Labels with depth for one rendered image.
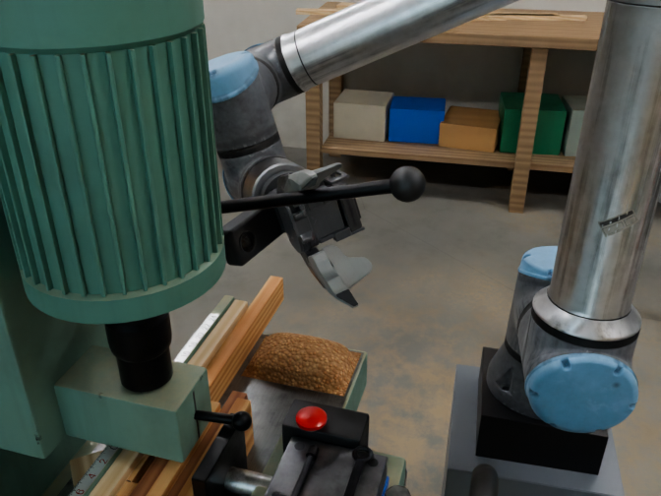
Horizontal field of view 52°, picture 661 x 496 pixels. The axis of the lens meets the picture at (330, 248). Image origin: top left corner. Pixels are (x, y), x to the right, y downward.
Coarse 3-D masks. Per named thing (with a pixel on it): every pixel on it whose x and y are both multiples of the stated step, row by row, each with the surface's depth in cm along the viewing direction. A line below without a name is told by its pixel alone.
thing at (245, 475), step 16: (224, 432) 67; (240, 432) 69; (224, 448) 65; (240, 448) 69; (208, 464) 63; (224, 464) 66; (240, 464) 70; (192, 480) 62; (208, 480) 62; (224, 480) 66; (240, 480) 66; (256, 480) 66
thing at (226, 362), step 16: (272, 288) 100; (256, 304) 96; (272, 304) 100; (240, 320) 93; (256, 320) 94; (240, 336) 90; (256, 336) 94; (224, 352) 87; (240, 352) 89; (208, 368) 84; (224, 368) 85; (224, 384) 86
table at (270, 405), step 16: (240, 368) 90; (240, 384) 87; (256, 384) 87; (272, 384) 87; (352, 384) 87; (224, 400) 85; (256, 400) 85; (272, 400) 85; (288, 400) 85; (304, 400) 85; (320, 400) 85; (336, 400) 85; (352, 400) 87; (256, 416) 82; (272, 416) 82; (256, 432) 80; (272, 432) 80; (256, 448) 78; (272, 448) 78; (256, 464) 76
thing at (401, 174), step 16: (400, 176) 64; (416, 176) 63; (288, 192) 69; (304, 192) 68; (320, 192) 68; (336, 192) 67; (352, 192) 66; (368, 192) 66; (384, 192) 65; (400, 192) 64; (416, 192) 64; (224, 208) 72; (240, 208) 71; (256, 208) 71
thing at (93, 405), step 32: (96, 352) 72; (64, 384) 67; (96, 384) 67; (192, 384) 67; (64, 416) 69; (96, 416) 67; (128, 416) 66; (160, 416) 65; (192, 416) 67; (128, 448) 68; (160, 448) 67; (192, 448) 69
